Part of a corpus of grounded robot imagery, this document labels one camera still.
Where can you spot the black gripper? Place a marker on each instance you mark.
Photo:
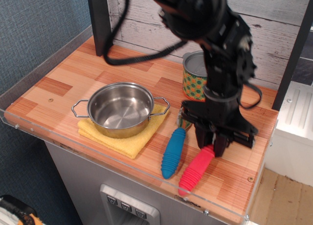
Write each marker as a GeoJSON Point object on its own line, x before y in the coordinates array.
{"type": "Point", "coordinates": [218, 121]}

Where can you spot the blue handled fork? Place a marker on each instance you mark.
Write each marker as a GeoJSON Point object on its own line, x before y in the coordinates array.
{"type": "Point", "coordinates": [172, 154]}

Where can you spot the green orange patterned tin can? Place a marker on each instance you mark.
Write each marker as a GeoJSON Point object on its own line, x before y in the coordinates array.
{"type": "Point", "coordinates": [194, 75]}

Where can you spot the grey dispenser button panel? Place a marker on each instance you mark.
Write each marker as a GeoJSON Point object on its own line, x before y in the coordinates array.
{"type": "Point", "coordinates": [123, 209]}

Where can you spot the clear acrylic edge guard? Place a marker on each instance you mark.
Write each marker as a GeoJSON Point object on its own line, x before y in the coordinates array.
{"type": "Point", "coordinates": [40, 105]}

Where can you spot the dark vertical post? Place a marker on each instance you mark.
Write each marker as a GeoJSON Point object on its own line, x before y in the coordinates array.
{"type": "Point", "coordinates": [294, 57]}
{"type": "Point", "coordinates": [100, 21]}

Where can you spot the dark vertical post left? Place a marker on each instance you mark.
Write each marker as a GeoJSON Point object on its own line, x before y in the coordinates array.
{"type": "Point", "coordinates": [100, 21]}

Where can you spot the grey toy kitchen cabinet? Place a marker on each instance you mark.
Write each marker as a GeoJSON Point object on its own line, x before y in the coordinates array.
{"type": "Point", "coordinates": [83, 177]}

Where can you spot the stainless steel pot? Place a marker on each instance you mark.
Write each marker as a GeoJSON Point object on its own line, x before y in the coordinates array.
{"type": "Point", "coordinates": [122, 109]}

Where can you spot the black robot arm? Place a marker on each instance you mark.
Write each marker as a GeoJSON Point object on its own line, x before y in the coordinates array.
{"type": "Point", "coordinates": [226, 42]}

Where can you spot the yellow folded cloth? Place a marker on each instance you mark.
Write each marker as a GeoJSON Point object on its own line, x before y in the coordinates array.
{"type": "Point", "coordinates": [130, 146]}

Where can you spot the white cabinet right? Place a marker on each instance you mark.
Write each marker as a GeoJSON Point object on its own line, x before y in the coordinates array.
{"type": "Point", "coordinates": [290, 152]}

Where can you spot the orange object bottom left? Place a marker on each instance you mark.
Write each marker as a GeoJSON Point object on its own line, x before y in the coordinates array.
{"type": "Point", "coordinates": [36, 220]}

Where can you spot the red handled spoon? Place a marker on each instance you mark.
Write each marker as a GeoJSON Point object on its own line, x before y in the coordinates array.
{"type": "Point", "coordinates": [196, 169]}

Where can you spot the dark vertical post right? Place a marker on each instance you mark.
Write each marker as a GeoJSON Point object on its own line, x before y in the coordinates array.
{"type": "Point", "coordinates": [294, 57]}

